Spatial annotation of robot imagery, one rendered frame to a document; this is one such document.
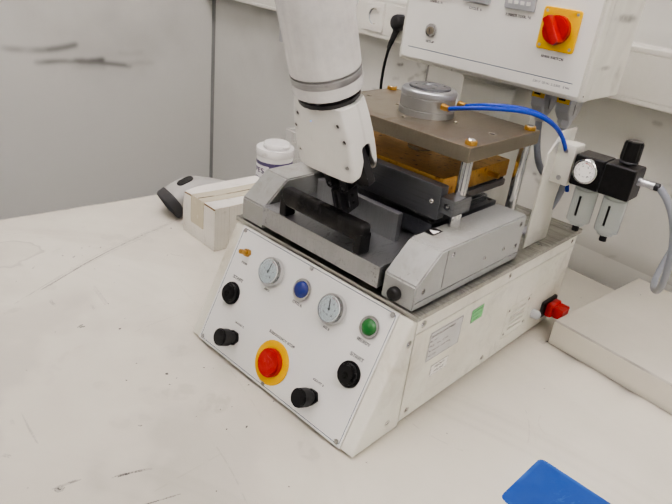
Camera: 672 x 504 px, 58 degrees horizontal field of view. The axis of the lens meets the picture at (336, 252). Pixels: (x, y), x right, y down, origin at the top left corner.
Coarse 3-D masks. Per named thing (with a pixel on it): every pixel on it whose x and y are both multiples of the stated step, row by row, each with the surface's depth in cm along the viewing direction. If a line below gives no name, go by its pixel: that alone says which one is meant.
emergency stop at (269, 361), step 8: (264, 352) 84; (272, 352) 83; (264, 360) 83; (272, 360) 83; (280, 360) 82; (264, 368) 83; (272, 368) 82; (280, 368) 82; (264, 376) 83; (272, 376) 83
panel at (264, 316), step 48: (240, 240) 91; (240, 288) 89; (288, 288) 84; (336, 288) 79; (240, 336) 88; (288, 336) 83; (336, 336) 78; (384, 336) 74; (288, 384) 82; (336, 384) 77; (336, 432) 76
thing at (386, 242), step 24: (264, 216) 87; (288, 216) 84; (360, 216) 83; (384, 216) 80; (312, 240) 81; (336, 240) 79; (384, 240) 81; (336, 264) 79; (360, 264) 76; (384, 264) 74
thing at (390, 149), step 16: (384, 144) 89; (400, 144) 90; (384, 160) 84; (400, 160) 83; (416, 160) 84; (432, 160) 84; (448, 160) 85; (480, 160) 87; (496, 160) 88; (432, 176) 79; (448, 176) 79; (480, 176) 85; (496, 176) 85; (448, 192) 80; (480, 192) 87
